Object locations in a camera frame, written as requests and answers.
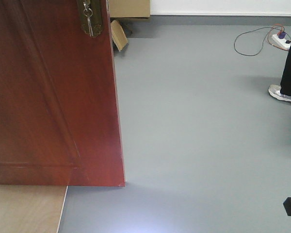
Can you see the white power strip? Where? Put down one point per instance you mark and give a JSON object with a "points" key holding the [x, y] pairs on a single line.
{"points": [[280, 43]]}

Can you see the grey white sneaker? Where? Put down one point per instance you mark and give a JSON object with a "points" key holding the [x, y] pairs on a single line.
{"points": [[274, 91]]}

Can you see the plywood base platform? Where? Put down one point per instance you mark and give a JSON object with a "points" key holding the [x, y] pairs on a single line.
{"points": [[31, 209]]}

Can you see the brass door lock plate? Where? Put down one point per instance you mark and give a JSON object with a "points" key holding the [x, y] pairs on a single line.
{"points": [[96, 19]]}

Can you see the brown wooden door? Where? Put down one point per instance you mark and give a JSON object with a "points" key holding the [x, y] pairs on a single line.
{"points": [[59, 120]]}

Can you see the cardboard box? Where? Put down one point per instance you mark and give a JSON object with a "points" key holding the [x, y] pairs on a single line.
{"points": [[126, 10]]}

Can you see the keys in door lock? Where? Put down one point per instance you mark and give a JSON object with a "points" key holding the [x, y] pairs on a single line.
{"points": [[88, 13]]}

